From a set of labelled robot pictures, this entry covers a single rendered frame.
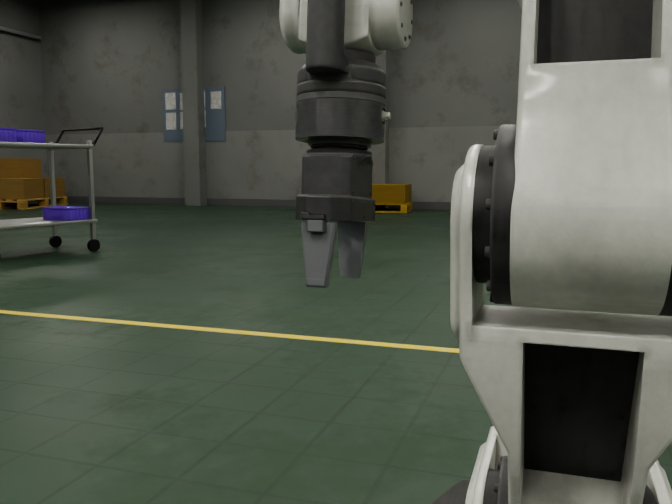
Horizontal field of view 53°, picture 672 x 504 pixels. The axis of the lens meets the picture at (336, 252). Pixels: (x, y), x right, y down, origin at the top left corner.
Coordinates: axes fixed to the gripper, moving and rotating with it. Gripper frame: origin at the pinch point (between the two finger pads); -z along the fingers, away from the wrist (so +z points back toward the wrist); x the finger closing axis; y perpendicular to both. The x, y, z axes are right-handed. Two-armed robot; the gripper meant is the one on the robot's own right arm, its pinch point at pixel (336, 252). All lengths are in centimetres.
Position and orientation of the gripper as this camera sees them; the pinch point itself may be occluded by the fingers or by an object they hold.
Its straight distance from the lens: 66.8
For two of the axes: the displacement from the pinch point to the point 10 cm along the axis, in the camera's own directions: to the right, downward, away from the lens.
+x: -3.0, 0.5, -9.5
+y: 9.5, 0.5, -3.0
